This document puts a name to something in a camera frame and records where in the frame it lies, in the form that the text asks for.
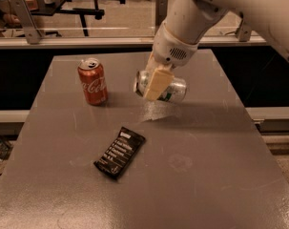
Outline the black snack bar wrapper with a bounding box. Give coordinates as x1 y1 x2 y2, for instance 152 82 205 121
93 127 146 180

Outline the silver 7up can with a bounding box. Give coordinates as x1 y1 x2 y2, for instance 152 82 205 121
134 71 187 103

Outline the metal bracket post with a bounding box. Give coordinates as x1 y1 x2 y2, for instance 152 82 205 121
155 0 168 29
235 20 252 42
10 0 42 45

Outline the left metal bracket post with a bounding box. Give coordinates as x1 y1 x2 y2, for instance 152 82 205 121
10 0 42 45

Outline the red Coca-Cola can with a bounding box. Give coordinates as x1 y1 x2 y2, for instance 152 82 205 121
77 57 108 106

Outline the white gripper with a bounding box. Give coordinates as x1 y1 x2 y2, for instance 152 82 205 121
144 20 198 101

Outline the metal railing bar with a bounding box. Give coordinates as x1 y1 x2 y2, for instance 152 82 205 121
0 35 268 50

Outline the middle metal bracket post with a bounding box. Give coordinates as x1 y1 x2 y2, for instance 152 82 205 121
155 0 168 29

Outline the black background desk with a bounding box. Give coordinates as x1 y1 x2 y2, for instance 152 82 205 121
29 0 133 37

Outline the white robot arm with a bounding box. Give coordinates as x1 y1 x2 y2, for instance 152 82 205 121
144 0 289 101

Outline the right metal bracket post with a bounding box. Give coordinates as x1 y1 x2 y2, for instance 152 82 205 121
235 20 252 42

